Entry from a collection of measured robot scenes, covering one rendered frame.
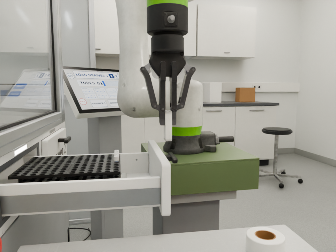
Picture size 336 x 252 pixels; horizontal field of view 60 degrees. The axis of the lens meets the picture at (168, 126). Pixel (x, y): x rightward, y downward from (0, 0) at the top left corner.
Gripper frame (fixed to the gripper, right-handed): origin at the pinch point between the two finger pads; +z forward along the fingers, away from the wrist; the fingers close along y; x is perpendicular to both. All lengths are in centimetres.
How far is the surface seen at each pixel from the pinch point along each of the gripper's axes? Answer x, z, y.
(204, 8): 338, -120, 108
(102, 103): 91, -1, -20
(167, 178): -11.5, 9.0, -2.0
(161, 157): -5.7, 6.1, -2.5
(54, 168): -0.4, 8.9, -25.7
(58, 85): 50, -10, -34
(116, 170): -4.5, 9.0, -12.0
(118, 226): 105, 74, -13
